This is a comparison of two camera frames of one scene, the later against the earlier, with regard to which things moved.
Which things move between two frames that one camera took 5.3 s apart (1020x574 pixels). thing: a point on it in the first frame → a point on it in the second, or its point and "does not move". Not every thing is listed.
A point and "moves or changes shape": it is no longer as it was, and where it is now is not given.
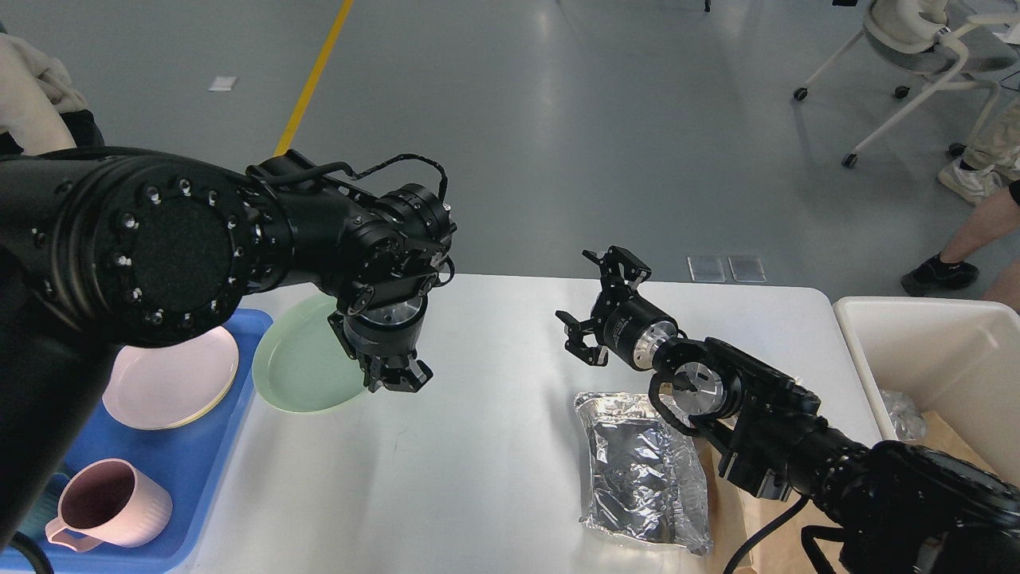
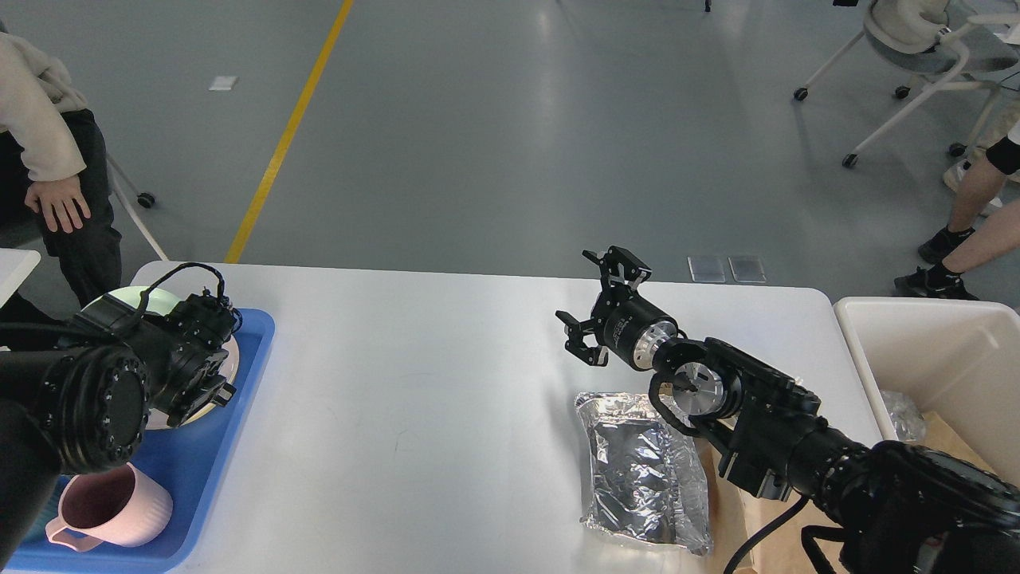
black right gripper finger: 575,332 does not move
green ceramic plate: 301,362 moves or changes shape
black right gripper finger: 621,264 does not move
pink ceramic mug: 110,501 does not move
